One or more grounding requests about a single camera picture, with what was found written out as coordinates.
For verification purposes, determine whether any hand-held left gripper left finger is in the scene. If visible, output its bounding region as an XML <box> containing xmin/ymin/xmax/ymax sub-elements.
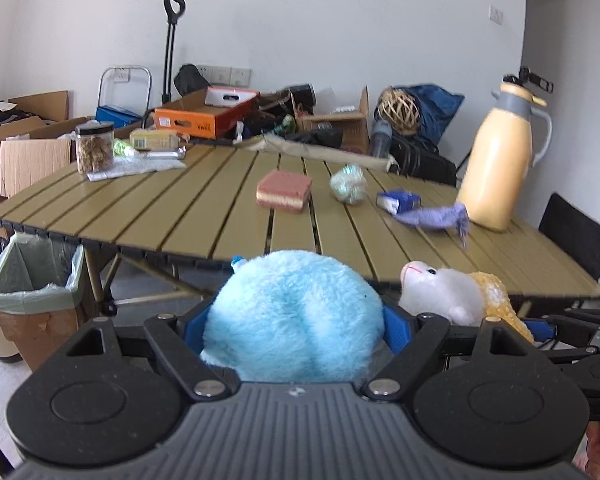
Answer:
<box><xmin>65</xmin><ymin>305</ymin><xmax>241</xmax><ymax>403</ymax></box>

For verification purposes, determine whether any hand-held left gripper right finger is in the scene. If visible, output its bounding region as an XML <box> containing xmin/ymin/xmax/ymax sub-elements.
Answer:
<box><xmin>361</xmin><ymin>304</ymin><xmax>538</xmax><ymax>403</ymax></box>

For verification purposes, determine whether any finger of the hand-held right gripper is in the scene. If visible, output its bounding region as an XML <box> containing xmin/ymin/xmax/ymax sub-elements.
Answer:
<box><xmin>525</xmin><ymin>320</ymin><xmax>600</xmax><ymax>366</ymax></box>
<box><xmin>542</xmin><ymin>307</ymin><xmax>600</xmax><ymax>333</ymax></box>

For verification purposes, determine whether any white and yellow plush toy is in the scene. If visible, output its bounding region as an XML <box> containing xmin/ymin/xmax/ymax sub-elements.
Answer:
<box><xmin>397</xmin><ymin>260</ymin><xmax>533</xmax><ymax>343</ymax></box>

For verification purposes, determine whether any light blue plush toy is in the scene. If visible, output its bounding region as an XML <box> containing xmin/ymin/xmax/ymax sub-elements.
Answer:
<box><xmin>200</xmin><ymin>250</ymin><xmax>386</xmax><ymax>382</ymax></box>

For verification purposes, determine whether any clear plastic bag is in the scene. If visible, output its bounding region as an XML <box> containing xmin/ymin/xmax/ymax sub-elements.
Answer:
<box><xmin>329</xmin><ymin>164</ymin><xmax>367</xmax><ymax>206</ymax></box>

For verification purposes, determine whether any lavender crumpled cloth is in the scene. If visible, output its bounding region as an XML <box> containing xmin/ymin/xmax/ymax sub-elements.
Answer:
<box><xmin>394</xmin><ymin>202</ymin><xmax>471</xmax><ymax>250</ymax></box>

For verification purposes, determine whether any khaki folding slatted table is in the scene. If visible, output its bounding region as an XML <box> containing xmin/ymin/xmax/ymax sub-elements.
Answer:
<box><xmin>0</xmin><ymin>145</ymin><xmax>600</xmax><ymax>313</ymax></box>

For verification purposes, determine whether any blue tissue packet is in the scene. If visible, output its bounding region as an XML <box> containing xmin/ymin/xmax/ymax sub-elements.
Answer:
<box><xmin>376</xmin><ymin>189</ymin><xmax>422</xmax><ymax>216</ymax></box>

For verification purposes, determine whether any pink layered sponge block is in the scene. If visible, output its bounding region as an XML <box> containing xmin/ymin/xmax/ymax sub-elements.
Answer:
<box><xmin>256</xmin><ymin>170</ymin><xmax>313</xmax><ymax>213</ymax></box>

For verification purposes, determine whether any brown bin with green liner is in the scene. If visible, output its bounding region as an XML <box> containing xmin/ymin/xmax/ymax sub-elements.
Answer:
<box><xmin>0</xmin><ymin>232</ymin><xmax>88</xmax><ymax>373</ymax></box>

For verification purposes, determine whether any yellow thermos jug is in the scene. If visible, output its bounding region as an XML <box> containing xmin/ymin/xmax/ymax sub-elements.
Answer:
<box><xmin>456</xmin><ymin>74</ymin><xmax>552</xmax><ymax>232</ymax></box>

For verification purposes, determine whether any white paper sheet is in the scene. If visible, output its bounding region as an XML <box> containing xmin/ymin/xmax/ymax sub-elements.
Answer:
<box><xmin>86</xmin><ymin>156</ymin><xmax>187</xmax><ymax>182</ymax></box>

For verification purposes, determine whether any silver foil packet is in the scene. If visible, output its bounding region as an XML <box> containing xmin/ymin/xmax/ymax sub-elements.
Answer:
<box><xmin>145</xmin><ymin>147</ymin><xmax>187</xmax><ymax>161</ymax></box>

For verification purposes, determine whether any grey water bottle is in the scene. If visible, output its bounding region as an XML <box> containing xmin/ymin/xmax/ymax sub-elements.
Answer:
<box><xmin>369</xmin><ymin>119</ymin><xmax>393</xmax><ymax>158</ymax></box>

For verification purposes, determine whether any pale yellow small box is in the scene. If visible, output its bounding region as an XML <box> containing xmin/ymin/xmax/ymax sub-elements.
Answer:
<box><xmin>129</xmin><ymin>128</ymin><xmax>181</xmax><ymax>152</ymax></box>

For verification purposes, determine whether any clear jar with nuts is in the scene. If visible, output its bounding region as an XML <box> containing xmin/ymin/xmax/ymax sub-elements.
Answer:
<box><xmin>74</xmin><ymin>121</ymin><xmax>116</xmax><ymax>176</ymax></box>

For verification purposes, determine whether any long orange box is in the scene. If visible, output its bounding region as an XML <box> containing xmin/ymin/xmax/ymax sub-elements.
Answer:
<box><xmin>153</xmin><ymin>89</ymin><xmax>260</xmax><ymax>139</ymax></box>

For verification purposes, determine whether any black pouch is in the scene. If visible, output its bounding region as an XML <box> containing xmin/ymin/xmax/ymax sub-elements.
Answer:
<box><xmin>285</xmin><ymin>129</ymin><xmax>344</xmax><ymax>150</ymax></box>

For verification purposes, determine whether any wicker ball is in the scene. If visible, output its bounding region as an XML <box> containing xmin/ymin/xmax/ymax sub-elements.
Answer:
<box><xmin>381</xmin><ymin>87</ymin><xmax>421</xmax><ymax>135</ymax></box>

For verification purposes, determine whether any dark blue bag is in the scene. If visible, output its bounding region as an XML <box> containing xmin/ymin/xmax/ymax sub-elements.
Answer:
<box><xmin>375</xmin><ymin>84</ymin><xmax>465</xmax><ymax>148</ymax></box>

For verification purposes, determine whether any small blue box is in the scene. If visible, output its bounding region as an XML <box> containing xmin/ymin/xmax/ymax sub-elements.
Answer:
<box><xmin>96</xmin><ymin>105</ymin><xmax>143</xmax><ymax>129</ymax></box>

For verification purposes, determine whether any large open cardboard box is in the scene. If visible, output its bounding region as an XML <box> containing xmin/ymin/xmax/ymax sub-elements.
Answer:
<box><xmin>0</xmin><ymin>117</ymin><xmax>98</xmax><ymax>200</ymax></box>

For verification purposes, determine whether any black cloth bag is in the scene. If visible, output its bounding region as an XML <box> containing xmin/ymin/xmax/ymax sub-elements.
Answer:
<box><xmin>173</xmin><ymin>64</ymin><xmax>213</xmax><ymax>98</ymax></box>

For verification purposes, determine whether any black cylindrical case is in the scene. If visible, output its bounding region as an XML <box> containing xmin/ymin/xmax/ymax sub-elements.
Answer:
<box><xmin>287</xmin><ymin>84</ymin><xmax>317</xmax><ymax>111</ymax></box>

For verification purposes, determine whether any cardboard box with dark clothes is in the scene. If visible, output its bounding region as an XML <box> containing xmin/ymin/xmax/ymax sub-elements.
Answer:
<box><xmin>0</xmin><ymin>91</ymin><xmax>70</xmax><ymax>161</ymax></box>

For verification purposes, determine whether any white wall socket strip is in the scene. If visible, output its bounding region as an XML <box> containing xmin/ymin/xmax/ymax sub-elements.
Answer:
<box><xmin>197</xmin><ymin>64</ymin><xmax>252</xmax><ymax>87</ymax></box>

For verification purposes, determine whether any chrome tube frame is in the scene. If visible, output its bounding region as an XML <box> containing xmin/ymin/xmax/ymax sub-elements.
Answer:
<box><xmin>99</xmin><ymin>66</ymin><xmax>153</xmax><ymax>126</ymax></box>

